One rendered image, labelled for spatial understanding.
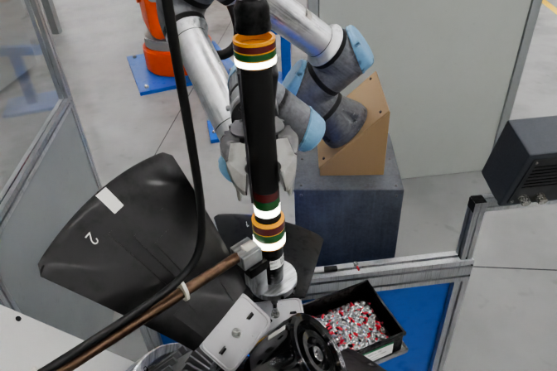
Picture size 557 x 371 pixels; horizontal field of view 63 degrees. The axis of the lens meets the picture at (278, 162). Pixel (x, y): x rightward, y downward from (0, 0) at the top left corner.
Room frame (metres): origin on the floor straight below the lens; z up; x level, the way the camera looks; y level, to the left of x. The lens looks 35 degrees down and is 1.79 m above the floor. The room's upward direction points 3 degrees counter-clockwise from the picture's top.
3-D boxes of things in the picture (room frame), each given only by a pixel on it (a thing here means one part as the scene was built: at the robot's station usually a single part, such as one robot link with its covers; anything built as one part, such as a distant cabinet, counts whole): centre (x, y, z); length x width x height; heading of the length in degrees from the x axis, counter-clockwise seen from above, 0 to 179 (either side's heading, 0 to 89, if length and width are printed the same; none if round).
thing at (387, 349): (0.65, -0.13, 0.85); 0.22 x 0.17 x 0.07; 110
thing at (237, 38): (0.45, 0.02, 1.62); 0.04 x 0.04 x 0.03
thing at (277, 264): (0.45, 0.02, 1.47); 0.04 x 0.04 x 0.46
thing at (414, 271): (0.82, -0.05, 0.82); 0.90 x 0.04 x 0.08; 94
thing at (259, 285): (0.44, 0.03, 1.31); 0.09 x 0.07 x 0.10; 129
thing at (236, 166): (0.45, 0.05, 1.45); 0.09 x 0.03 x 0.06; 174
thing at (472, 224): (0.85, -0.48, 0.96); 0.03 x 0.03 x 0.20; 4
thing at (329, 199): (1.13, -0.20, 0.50); 0.30 x 0.30 x 1.00; 84
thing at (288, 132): (0.50, 0.00, 1.47); 0.09 x 0.05 x 0.02; 15
